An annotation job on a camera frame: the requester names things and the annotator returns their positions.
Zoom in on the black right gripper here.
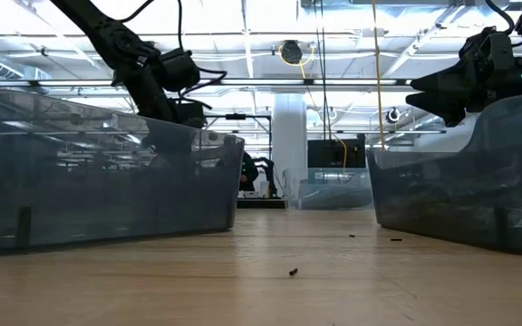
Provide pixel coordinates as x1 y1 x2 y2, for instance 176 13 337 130
404 58 522 129

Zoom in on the gray plastic bin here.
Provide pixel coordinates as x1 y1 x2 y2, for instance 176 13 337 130
0 87 246 255
365 91 522 257

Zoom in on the person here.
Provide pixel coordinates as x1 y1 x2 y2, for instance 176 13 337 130
237 151 260 193

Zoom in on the black panel screen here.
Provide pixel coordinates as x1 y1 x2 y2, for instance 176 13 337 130
306 138 368 170

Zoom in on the clear plastic bin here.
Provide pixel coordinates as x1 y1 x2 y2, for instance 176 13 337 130
283 167 375 211

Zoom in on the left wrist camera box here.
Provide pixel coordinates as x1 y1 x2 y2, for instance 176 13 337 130
174 99 208 129

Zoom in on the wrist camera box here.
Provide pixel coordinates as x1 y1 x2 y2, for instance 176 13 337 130
459 25 516 69
174 99 208 129

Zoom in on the black ceiling cord reel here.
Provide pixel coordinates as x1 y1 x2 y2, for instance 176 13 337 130
384 106 402 125
280 39 305 66

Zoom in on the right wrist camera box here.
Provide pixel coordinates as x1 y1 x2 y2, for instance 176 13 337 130
459 25 516 69

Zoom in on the yellow hanging cord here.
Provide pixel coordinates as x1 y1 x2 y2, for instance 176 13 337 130
371 0 387 150

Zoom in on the black aluminium table frame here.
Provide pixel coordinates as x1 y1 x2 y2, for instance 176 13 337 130
237 197 287 210

